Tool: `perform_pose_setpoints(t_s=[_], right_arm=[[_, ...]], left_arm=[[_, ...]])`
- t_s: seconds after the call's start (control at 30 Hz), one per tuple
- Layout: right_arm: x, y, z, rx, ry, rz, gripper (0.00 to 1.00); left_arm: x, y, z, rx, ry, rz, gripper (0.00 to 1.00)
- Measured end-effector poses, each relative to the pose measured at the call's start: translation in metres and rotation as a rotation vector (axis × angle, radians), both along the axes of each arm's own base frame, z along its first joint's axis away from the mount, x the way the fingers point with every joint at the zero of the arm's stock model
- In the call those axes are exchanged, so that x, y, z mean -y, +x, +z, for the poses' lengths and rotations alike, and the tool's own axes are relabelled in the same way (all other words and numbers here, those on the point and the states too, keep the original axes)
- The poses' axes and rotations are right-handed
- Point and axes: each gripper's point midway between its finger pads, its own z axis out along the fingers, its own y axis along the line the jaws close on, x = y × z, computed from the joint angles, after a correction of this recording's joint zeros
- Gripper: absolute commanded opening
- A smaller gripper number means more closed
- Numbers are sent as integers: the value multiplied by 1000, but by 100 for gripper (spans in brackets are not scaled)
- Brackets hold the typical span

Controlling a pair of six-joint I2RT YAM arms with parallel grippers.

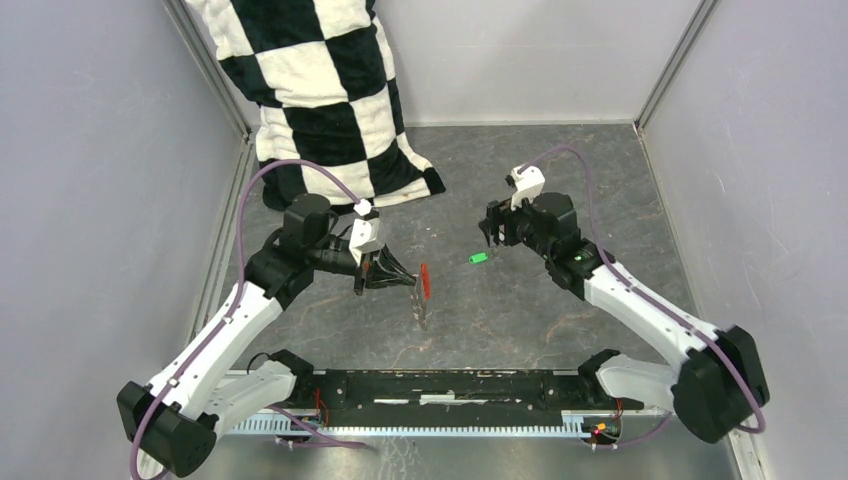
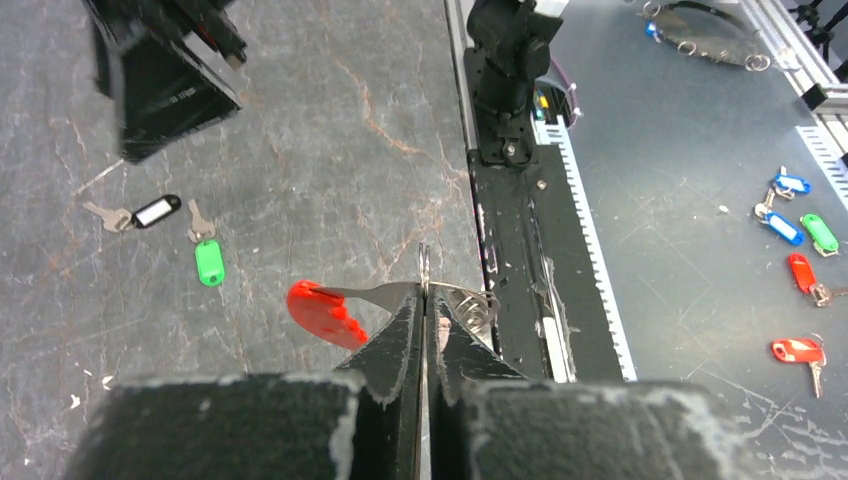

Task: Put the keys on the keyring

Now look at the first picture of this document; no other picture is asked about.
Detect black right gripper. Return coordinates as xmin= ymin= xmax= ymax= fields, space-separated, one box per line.
xmin=477 ymin=189 xmax=553 ymax=261

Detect green tagged key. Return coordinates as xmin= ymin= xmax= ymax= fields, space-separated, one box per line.
xmin=468 ymin=250 xmax=494 ymax=265

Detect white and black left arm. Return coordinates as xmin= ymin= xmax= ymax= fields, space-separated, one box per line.
xmin=117 ymin=194 xmax=420 ymax=479

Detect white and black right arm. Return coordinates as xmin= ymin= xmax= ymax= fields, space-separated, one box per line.
xmin=478 ymin=192 xmax=770 ymax=443

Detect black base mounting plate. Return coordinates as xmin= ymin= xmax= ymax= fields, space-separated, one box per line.
xmin=278 ymin=369 xmax=644 ymax=427

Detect black white checkered cloth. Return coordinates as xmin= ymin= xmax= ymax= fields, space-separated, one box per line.
xmin=192 ymin=1 xmax=446 ymax=213

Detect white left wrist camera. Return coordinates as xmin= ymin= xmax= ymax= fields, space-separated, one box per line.
xmin=348 ymin=199 xmax=385 ymax=265

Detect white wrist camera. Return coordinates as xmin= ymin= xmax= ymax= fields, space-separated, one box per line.
xmin=505 ymin=165 xmax=545 ymax=211
xmin=348 ymin=199 xmax=385 ymax=265

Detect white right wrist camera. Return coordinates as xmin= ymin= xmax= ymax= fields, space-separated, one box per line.
xmin=505 ymin=165 xmax=545 ymax=211

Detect white slotted cable duct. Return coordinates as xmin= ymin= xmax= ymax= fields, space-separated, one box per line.
xmin=173 ymin=413 xmax=598 ymax=439

